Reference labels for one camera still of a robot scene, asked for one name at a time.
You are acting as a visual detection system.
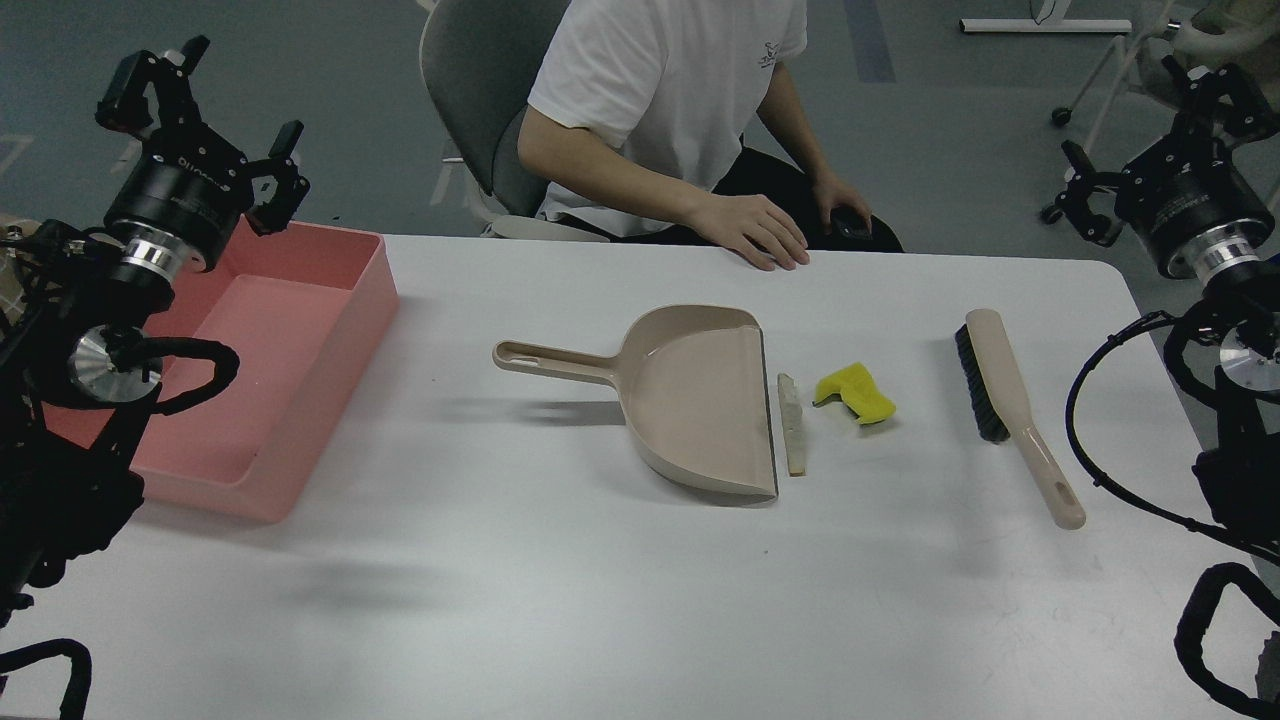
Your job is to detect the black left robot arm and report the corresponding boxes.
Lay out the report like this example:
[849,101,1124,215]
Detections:
[1,35,310,623]

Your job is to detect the person in white t-shirt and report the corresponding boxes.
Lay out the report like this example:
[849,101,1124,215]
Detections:
[517,1,902,255]

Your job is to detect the white rolling chair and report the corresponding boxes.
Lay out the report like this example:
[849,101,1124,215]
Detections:
[1039,1,1277,224]

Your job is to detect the person's right hand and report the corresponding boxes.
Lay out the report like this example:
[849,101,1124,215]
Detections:
[684,193,810,272]

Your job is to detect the slice of white bread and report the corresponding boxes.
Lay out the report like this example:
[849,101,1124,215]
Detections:
[777,373,808,477]

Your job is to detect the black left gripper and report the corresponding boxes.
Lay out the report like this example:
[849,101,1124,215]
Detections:
[95,36,311,273]

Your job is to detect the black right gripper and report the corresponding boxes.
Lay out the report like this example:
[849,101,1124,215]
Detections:
[1052,56,1279,281]

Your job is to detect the beige hand brush black bristles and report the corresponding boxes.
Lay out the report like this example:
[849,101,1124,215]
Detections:
[954,307,1085,530]

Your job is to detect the beige plastic dustpan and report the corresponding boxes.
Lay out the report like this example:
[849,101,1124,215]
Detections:
[492,304,780,501]

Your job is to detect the person's left hand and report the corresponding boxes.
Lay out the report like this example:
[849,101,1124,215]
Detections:
[810,169,874,234]

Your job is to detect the yellow sponge piece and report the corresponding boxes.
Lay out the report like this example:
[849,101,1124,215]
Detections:
[812,363,897,427]

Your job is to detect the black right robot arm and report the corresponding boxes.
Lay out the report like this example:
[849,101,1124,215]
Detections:
[1039,56,1279,566]

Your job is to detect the white table leg base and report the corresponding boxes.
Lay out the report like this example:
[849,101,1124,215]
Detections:
[959,18,1134,35]

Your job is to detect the pink plastic bin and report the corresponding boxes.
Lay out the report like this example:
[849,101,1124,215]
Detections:
[44,219,401,524]

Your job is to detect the grey office chair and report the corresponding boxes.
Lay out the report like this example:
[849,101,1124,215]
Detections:
[419,1,604,243]

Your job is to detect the beige checkered cloth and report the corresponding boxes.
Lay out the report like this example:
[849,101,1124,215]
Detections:
[1,213,41,322]

